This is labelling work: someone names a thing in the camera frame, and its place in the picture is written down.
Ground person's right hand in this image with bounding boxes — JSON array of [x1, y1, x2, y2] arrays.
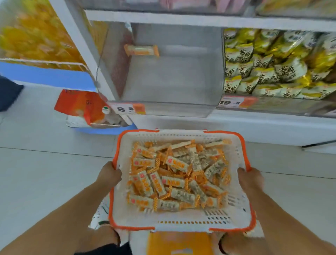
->
[[237, 168, 264, 195]]

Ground person's left hand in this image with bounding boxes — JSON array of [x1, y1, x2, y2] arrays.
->
[[97, 161, 122, 188]]

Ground white basket with orange rim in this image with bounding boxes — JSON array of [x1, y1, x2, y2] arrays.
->
[[108, 129, 257, 233]]

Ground person's right forearm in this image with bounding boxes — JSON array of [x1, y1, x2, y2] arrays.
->
[[245, 187, 336, 255]]

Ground person's left forearm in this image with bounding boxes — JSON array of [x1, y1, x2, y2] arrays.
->
[[0, 181, 113, 255]]

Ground white store shelf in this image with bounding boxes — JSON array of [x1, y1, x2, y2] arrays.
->
[[50, 0, 336, 154]]

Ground pile of orange white snack bars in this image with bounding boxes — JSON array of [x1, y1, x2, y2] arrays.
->
[[127, 139, 232, 213]]

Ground white orange price tag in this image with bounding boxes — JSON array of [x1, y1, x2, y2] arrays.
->
[[109, 102, 146, 115], [217, 95, 259, 109]]

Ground person's legs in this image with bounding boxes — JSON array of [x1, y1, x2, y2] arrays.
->
[[76, 225, 273, 255]]

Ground orange red cardboard box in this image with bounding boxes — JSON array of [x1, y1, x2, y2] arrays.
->
[[54, 89, 111, 126]]

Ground yellow box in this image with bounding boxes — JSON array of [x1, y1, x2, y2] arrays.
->
[[146, 231, 214, 255]]

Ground clear acrylic display bin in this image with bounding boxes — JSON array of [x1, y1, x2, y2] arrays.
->
[[96, 20, 226, 118]]

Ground blue display stand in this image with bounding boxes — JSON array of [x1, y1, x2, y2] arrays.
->
[[0, 59, 97, 92]]

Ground pile of yellow white snack packets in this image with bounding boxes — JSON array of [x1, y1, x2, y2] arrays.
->
[[224, 28, 336, 100]]

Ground orange white snack bar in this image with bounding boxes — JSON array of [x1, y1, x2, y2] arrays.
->
[[124, 44, 160, 57]]

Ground dark blue object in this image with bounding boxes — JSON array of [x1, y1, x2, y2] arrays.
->
[[0, 76, 24, 112]]

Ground pile of yellow snack bags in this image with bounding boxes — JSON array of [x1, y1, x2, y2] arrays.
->
[[0, 0, 87, 72]]

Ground pile of pink packets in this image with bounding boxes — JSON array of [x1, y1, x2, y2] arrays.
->
[[160, 0, 247, 13]]

